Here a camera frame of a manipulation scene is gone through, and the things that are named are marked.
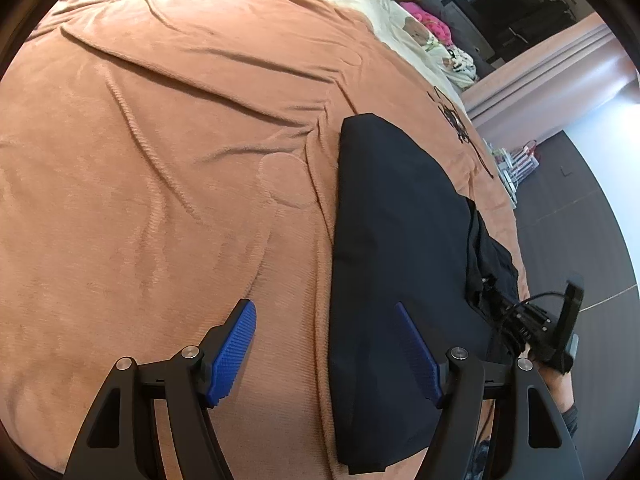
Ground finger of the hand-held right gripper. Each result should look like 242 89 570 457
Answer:
480 272 548 353

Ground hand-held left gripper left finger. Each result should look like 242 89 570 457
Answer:
62 299 258 480

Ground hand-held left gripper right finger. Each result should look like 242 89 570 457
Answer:
394 301 586 480

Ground black pants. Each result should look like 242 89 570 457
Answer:
327 112 521 476

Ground person's right hand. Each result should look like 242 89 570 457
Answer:
520 352 576 413

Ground white nightstand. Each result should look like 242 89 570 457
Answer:
487 142 523 206

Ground pink and white rack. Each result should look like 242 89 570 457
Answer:
505 139 541 186

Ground orange-blanketed bed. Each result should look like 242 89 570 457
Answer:
0 0 531 480

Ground pink curtain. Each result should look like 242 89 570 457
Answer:
462 10 640 133

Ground black and white printed cloth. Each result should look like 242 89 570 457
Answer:
440 45 481 91

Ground pink plush toy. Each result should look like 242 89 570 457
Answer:
400 0 453 46

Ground brown teddy bear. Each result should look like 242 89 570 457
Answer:
402 17 433 43

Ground dark window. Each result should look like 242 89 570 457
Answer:
405 0 596 61

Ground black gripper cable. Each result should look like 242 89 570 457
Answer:
505 290 568 321

